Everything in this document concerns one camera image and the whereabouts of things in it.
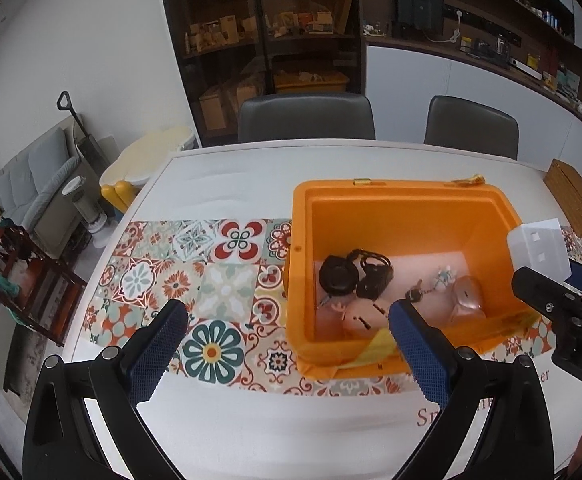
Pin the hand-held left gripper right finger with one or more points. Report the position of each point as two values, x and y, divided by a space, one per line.
421 360

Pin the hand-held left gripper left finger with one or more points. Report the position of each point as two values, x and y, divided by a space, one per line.
156 355

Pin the pink piggy bank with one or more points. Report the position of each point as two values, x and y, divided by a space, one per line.
363 316

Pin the translucent plastic container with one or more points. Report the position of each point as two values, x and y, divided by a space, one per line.
466 300

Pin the black clip mount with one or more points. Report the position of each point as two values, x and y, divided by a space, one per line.
373 275

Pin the orange storage box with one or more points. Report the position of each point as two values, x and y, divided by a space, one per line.
401 220

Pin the patterned table runner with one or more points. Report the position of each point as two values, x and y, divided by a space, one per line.
196 285

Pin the wicker basket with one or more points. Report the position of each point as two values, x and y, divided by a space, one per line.
576 195

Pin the red wooden rack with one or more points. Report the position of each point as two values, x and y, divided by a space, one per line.
31 280

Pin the white tower fan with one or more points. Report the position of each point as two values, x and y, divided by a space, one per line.
88 205

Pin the grey dining chair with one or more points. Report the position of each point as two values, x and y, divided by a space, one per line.
471 125
306 117

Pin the cream baby tub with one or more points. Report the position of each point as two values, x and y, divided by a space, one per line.
156 152

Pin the black hand cart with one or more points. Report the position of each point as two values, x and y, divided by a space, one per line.
88 147

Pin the grey sofa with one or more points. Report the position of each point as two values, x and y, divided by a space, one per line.
31 175

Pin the cardboard box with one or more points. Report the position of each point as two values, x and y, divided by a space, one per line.
216 107

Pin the dark glass-door cabinet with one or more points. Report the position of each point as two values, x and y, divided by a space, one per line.
261 35

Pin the wooden wall shelf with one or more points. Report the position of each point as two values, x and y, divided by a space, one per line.
521 25

